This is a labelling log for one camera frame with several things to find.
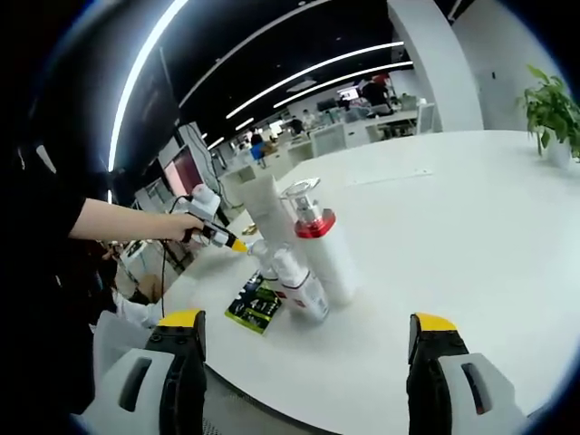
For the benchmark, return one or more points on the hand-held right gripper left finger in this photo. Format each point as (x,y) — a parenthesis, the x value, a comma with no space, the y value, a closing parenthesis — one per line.
(181,371)

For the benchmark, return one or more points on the white skincare tube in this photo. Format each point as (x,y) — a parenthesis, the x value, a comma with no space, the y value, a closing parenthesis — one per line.
(265,208)

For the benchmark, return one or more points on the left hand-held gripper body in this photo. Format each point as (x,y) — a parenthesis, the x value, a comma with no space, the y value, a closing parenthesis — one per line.
(206,201)

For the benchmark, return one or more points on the computer monitor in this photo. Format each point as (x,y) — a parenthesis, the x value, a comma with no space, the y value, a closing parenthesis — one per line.
(179,172)

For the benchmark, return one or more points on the long ceiling light strip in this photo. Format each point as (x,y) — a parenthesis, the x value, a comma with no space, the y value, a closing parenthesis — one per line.
(114,131)

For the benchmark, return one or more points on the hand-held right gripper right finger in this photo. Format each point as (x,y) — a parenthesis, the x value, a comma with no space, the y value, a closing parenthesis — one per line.
(430,385)

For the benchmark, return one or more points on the person in dark clothes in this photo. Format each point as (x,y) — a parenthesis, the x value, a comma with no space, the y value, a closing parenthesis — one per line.
(36,272)

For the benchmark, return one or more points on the green black foil packet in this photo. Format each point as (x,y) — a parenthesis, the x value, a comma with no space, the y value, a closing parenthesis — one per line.
(254,310)

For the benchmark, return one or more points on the small red-label white skincare bottle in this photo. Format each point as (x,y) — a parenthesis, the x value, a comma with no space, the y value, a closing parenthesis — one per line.
(308,294)
(263,260)

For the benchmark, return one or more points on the green potted plant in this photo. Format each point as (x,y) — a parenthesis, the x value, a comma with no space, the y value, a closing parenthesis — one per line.
(553,109)

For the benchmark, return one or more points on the tall red-collared white skincare bottle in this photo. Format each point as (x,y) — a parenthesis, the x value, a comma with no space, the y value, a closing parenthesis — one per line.
(331,267)

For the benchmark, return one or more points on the white office chair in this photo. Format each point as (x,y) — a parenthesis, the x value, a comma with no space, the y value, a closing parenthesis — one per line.
(330,140)
(426,118)

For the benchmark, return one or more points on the person's left hand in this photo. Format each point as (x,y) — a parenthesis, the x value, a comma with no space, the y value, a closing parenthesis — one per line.
(179,226)

